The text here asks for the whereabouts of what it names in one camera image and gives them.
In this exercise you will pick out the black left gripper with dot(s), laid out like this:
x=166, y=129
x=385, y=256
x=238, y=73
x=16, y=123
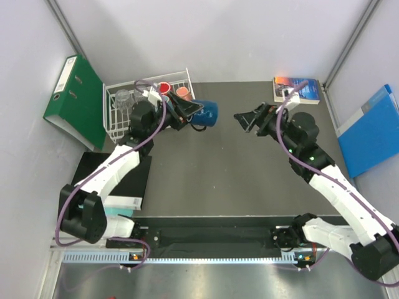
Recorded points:
x=186, y=107

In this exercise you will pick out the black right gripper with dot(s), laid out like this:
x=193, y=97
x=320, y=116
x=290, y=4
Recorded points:
x=265, y=114

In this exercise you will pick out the dark blue ceramic mug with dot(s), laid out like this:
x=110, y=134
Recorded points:
x=206, y=117

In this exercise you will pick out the light blue ceramic mug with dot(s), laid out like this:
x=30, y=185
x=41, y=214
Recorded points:
x=166, y=99

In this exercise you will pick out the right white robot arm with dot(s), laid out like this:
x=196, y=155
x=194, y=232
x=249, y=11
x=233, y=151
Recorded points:
x=369, y=239

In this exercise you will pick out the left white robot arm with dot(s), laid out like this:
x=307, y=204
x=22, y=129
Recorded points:
x=85, y=208

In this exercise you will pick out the pink ceramic mug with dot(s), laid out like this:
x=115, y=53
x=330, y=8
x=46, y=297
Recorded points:
x=184, y=93

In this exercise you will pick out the red ceramic mug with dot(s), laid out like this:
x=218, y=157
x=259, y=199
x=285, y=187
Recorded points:
x=164, y=87

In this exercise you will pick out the clear drinking glass right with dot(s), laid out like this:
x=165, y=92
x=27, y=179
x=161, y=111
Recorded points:
x=140, y=96

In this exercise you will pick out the clear drinking glass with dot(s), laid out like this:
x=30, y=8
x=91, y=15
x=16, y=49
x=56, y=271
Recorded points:
x=123, y=100
x=140, y=96

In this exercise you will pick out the clear drinking glass left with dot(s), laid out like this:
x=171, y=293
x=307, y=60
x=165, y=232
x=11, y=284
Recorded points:
x=123, y=100

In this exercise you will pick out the blue cover paperback book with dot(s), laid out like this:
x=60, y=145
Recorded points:
x=308, y=94

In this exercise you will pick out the black book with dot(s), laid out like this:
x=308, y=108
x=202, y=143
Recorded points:
x=132, y=185

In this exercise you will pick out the green lever arch binder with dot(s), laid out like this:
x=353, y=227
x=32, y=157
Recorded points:
x=76, y=105

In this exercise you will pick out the teal notebook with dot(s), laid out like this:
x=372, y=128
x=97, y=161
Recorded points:
x=115, y=211

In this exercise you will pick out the blue folder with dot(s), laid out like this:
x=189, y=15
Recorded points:
x=370, y=135

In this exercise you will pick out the white wire dish rack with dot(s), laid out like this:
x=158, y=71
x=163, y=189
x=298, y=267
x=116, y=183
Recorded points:
x=115, y=116

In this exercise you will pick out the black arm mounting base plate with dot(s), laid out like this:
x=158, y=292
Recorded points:
x=215, y=236

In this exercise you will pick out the grey slotted cable duct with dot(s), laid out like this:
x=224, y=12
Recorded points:
x=127, y=258

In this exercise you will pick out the aluminium frame rail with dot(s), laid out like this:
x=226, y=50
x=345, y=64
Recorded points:
x=81, y=246

